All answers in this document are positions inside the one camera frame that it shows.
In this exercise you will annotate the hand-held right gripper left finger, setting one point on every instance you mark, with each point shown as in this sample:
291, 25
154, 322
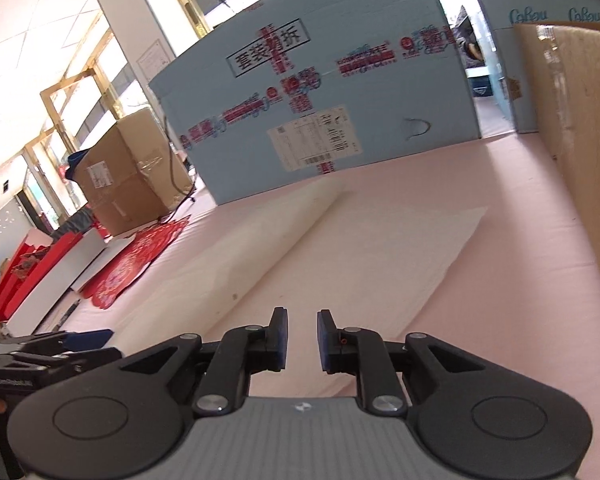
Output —
279, 337

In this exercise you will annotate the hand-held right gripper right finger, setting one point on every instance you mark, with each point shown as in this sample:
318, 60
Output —
324, 340

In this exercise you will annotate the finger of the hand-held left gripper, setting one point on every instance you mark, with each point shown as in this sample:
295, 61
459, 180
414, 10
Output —
80, 357
85, 338

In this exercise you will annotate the white flat box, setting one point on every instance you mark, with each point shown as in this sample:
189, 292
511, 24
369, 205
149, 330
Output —
92, 260

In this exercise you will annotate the red gift box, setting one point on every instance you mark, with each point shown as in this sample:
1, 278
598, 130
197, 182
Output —
25, 280

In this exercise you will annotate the red paper-cut decoration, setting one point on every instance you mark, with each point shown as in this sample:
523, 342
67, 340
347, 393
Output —
135, 260

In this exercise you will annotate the sealed brown cardboard box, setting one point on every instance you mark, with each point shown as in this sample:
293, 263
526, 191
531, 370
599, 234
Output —
125, 180

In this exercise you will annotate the blue cloth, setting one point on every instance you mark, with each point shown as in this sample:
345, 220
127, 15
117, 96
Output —
75, 167

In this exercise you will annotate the light blue box with label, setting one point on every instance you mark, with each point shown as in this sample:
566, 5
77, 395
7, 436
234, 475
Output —
380, 105

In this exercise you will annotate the small blue logo box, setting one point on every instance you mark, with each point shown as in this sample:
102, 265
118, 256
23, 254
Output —
480, 82

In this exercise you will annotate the open brown cardboard box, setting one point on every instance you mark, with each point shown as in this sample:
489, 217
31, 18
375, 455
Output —
585, 140

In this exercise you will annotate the gold window frame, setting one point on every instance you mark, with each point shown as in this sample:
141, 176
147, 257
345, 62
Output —
72, 80

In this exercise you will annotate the white wall notice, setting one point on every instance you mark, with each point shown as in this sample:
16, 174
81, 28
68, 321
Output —
155, 60

